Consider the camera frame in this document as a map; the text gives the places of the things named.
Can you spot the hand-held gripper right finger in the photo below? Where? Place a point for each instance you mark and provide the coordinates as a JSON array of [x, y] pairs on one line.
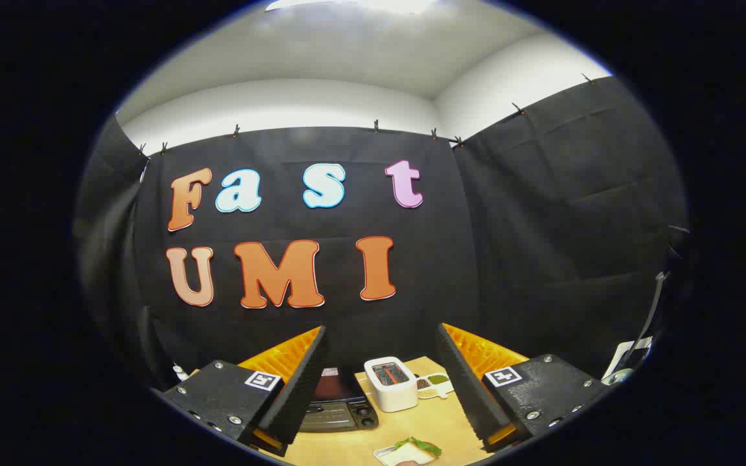
[[467, 388]]

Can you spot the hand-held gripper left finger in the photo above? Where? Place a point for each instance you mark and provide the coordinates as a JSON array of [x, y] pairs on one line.
[[298, 395]]

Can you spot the black toaster oven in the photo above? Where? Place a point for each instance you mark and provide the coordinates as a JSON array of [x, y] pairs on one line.
[[340, 408]]

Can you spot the lettuce bread sandwich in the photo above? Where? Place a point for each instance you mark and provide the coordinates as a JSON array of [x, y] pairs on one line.
[[418, 445]]

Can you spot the white slot toaster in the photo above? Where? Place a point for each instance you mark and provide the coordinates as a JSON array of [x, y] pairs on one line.
[[395, 395]]

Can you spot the small white dish with greens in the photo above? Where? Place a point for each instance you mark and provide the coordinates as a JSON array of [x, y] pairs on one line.
[[438, 382]]

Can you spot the white plate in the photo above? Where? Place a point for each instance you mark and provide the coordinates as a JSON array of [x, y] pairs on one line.
[[383, 455]]

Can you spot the white flat object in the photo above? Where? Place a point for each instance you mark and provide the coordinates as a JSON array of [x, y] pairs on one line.
[[625, 355]]

